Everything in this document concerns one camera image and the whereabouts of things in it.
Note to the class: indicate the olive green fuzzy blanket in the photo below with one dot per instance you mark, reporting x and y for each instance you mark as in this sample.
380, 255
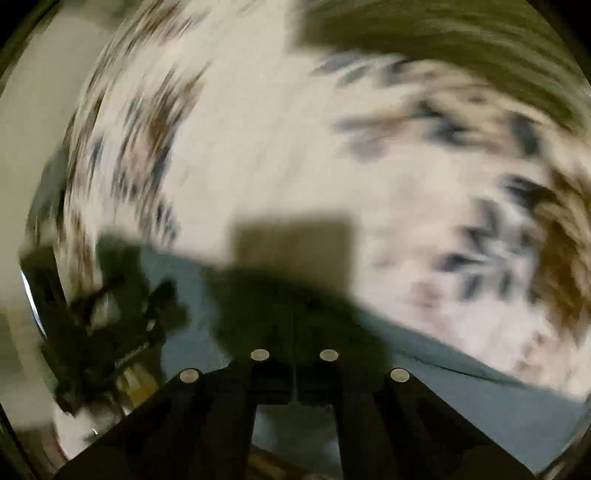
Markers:
508, 43

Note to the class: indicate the blue denim pants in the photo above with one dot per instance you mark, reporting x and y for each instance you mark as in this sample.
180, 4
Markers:
230, 312

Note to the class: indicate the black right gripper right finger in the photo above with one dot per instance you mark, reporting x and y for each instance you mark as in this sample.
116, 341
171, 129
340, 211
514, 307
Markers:
391, 425

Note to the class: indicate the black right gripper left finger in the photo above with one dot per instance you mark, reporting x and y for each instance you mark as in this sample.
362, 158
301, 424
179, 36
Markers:
197, 426

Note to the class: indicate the floral fleece bed blanket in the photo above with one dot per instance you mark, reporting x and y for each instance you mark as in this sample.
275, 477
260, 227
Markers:
413, 187

